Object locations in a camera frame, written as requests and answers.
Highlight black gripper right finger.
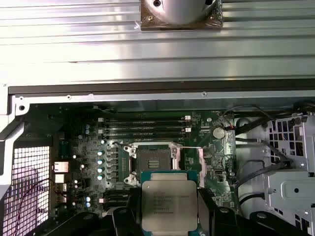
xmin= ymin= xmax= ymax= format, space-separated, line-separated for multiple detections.
xmin=196 ymin=187 xmax=300 ymax=236

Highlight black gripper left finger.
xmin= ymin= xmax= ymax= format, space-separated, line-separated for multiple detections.
xmin=48 ymin=187 xmax=143 ymax=236

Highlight silver square CPU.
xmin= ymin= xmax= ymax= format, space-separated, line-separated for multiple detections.
xmin=140 ymin=169 xmax=199 ymax=233

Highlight metal socket cover frame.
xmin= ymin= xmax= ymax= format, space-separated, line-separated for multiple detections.
xmin=172 ymin=145 xmax=210 ymax=189

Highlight thin wire locking lever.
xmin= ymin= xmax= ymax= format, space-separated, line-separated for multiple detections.
xmin=112 ymin=140 xmax=130 ymax=149

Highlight black RAM slot white clips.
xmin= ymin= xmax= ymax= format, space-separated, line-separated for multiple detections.
xmin=97 ymin=195 xmax=129 ymax=204
xmin=97 ymin=116 xmax=192 ymax=122
xmin=97 ymin=127 xmax=192 ymax=134

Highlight CPU socket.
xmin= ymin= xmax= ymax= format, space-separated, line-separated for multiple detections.
xmin=123 ymin=141 xmax=184 ymax=185

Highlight green motherboard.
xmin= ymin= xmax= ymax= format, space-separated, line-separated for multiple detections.
xmin=23 ymin=104 xmax=238 ymax=222

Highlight silver metal drive cage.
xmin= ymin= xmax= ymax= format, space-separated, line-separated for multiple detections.
xmin=264 ymin=112 xmax=315 ymax=236

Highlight silver coin battery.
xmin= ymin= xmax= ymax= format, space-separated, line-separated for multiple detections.
xmin=212 ymin=126 xmax=225 ymax=139

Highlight black open PC case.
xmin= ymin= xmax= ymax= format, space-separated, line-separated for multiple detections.
xmin=0 ymin=85 xmax=315 ymax=236

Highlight square brown mounting plate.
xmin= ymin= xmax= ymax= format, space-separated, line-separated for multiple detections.
xmin=140 ymin=0 xmax=223 ymax=31

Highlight red black twisted wire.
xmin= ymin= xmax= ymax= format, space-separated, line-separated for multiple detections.
xmin=9 ymin=177 xmax=68 ymax=236

